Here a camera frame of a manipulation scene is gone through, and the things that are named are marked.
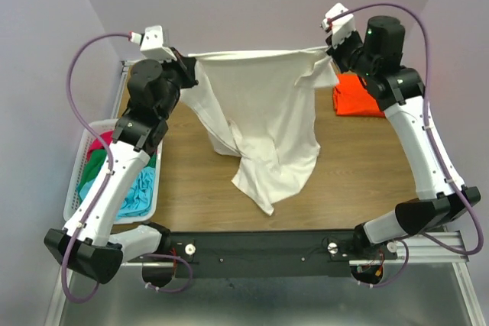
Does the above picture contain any orange folded t-shirt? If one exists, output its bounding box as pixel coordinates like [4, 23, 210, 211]
[332, 74, 385, 118]

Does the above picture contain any aluminium frame rail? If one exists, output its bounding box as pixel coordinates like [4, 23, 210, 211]
[46, 232, 484, 325]

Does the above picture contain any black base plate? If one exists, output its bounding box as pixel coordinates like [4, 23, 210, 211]
[157, 230, 397, 279]

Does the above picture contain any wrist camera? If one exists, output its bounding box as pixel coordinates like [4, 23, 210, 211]
[321, 2, 356, 48]
[129, 25, 176, 63]

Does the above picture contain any white t-shirt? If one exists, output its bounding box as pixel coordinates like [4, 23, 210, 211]
[181, 47, 338, 215]

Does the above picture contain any green t-shirt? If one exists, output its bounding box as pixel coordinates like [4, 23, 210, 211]
[77, 149, 157, 193]

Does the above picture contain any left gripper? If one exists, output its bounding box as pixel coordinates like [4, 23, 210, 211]
[152, 48, 199, 120]

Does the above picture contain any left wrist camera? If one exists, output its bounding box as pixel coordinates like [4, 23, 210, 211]
[129, 25, 176, 63]

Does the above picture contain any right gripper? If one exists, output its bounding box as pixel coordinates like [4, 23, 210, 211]
[325, 25, 377, 79]

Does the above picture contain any white laundry basket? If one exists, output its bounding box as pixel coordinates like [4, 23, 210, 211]
[63, 131, 163, 224]

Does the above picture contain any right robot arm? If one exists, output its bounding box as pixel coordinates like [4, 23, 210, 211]
[322, 15, 481, 259]

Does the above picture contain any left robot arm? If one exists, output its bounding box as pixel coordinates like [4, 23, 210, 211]
[44, 47, 198, 284]

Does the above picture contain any magenta t-shirt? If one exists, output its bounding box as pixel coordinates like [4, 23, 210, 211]
[86, 131, 113, 160]

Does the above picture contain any light blue t-shirt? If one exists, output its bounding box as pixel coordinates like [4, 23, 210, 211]
[77, 163, 156, 220]

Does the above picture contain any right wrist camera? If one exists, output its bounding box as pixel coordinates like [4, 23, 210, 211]
[321, 2, 356, 48]

